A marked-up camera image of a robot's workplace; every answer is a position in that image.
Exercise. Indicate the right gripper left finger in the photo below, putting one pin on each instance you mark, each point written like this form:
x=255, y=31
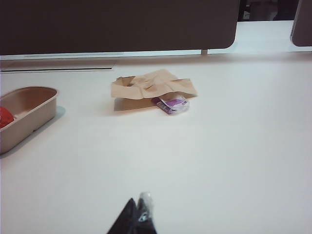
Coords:
x=128, y=219

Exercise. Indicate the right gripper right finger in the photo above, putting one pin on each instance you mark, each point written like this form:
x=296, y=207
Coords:
x=146, y=212

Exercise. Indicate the orange fruit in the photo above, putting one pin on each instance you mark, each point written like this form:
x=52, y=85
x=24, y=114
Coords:
x=6, y=118

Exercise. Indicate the beige paper lunchbox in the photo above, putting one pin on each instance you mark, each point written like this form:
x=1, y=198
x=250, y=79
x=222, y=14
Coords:
x=31, y=114

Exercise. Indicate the purple snack packet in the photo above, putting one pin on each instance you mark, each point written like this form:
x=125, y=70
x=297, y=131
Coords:
x=174, y=104

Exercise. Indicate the crumpled brown paper bag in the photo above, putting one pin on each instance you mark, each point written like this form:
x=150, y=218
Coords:
x=151, y=87

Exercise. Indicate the grey fabric desk divider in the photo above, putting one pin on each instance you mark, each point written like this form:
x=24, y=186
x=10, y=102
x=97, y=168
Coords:
x=302, y=24
x=117, y=24

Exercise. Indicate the white divider bracket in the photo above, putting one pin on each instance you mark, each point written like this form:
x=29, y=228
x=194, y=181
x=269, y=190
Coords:
x=204, y=51

